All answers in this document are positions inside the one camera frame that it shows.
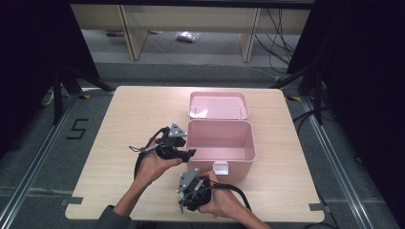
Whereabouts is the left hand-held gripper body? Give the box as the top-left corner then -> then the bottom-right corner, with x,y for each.
155,122 -> 187,160

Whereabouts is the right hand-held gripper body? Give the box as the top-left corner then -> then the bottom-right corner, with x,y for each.
177,168 -> 212,213

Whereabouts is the pink storage box white handle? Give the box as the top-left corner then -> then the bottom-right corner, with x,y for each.
185,91 -> 257,183

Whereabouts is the person's left hand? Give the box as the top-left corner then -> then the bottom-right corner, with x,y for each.
135,139 -> 184,187

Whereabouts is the person's right hand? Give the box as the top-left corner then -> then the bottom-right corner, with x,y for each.
198,170 -> 246,219

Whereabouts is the clear plastic bag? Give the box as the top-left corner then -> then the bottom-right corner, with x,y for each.
175,31 -> 201,43

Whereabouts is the black metal stand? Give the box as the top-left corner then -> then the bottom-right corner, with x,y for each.
52,63 -> 115,126
270,63 -> 325,126

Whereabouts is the black curtain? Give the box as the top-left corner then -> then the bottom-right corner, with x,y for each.
286,0 -> 405,225
0,0 -> 100,160

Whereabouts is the left hand-held gripper cable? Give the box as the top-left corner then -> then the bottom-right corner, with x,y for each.
128,126 -> 170,179

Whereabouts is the hand-held gripper cable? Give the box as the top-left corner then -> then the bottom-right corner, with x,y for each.
128,126 -> 170,179
208,181 -> 253,213

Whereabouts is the right hand-held gripper cable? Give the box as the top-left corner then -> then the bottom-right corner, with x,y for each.
208,181 -> 253,213

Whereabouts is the thin white floor cable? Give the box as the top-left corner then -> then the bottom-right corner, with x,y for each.
203,61 -> 279,80

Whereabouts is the black floor cable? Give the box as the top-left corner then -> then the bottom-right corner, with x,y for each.
291,108 -> 320,135

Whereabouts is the aluminium floor rail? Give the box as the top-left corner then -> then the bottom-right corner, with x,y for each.
300,96 -> 374,229
0,94 -> 79,229

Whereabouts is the bundle of black cables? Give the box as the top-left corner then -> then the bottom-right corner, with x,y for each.
254,8 -> 298,74

